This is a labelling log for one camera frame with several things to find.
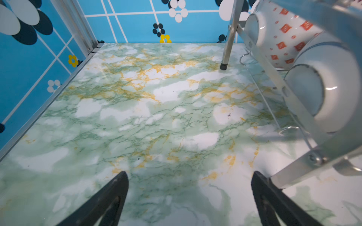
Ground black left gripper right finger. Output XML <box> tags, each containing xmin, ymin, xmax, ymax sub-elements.
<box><xmin>251</xmin><ymin>171</ymin><xmax>321</xmax><ymax>226</ymax></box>

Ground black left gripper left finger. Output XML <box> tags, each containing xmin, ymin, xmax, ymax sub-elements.
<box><xmin>58</xmin><ymin>171</ymin><xmax>129</xmax><ymax>226</ymax></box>

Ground blue floral white bowl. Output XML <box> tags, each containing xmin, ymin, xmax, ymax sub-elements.
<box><xmin>284</xmin><ymin>32</ymin><xmax>362</xmax><ymax>134</ymax></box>

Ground green patterned white bowl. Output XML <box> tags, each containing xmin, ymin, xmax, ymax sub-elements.
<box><xmin>245</xmin><ymin>1</ymin><xmax>323</xmax><ymax>69</ymax></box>

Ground stainless steel dish rack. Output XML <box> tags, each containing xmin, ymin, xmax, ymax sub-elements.
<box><xmin>217</xmin><ymin>1</ymin><xmax>362</xmax><ymax>188</ymax></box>

